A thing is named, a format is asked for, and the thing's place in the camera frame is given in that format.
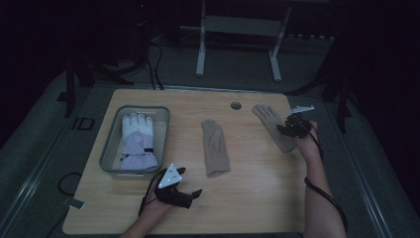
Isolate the purple and white ski glove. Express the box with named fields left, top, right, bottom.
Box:
left=119, top=112, right=159, bottom=172

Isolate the person's left hand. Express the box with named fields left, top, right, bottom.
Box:
left=140, top=196, right=173, bottom=222

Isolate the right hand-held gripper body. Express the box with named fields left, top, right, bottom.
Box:
left=285, top=104, right=315, bottom=139

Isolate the black looped floor cable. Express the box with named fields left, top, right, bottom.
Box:
left=57, top=172, right=83, bottom=197

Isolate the grey plastic bin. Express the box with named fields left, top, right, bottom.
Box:
left=98, top=104, right=171, bottom=181

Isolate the silver floor rail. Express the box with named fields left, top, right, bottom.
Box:
left=0, top=108, right=83, bottom=232
left=336, top=128, right=394, bottom=238
left=161, top=84, right=285, bottom=95

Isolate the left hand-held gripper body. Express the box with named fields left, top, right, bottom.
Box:
left=153, top=163, right=194, bottom=210

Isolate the right hand-held gripper cable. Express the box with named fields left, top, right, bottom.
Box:
left=303, top=122, right=349, bottom=234

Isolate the beige knit glove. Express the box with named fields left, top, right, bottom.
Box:
left=201, top=118, right=232, bottom=179
left=252, top=104, right=297, bottom=154

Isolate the grey tape piece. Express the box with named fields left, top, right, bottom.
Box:
left=62, top=197, right=86, bottom=211

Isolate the person's right hand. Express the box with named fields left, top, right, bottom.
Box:
left=295, top=120, right=322, bottom=164

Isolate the left hand-held gripper cable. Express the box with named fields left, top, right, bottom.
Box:
left=138, top=168, right=167, bottom=216

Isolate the white metal stand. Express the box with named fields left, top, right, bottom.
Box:
left=195, top=0, right=293, bottom=83

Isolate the black square floor box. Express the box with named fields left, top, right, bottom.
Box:
left=71, top=116, right=96, bottom=132

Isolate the hand-held gripper cable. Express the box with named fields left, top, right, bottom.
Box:
left=303, top=122, right=349, bottom=234
left=138, top=168, right=167, bottom=216

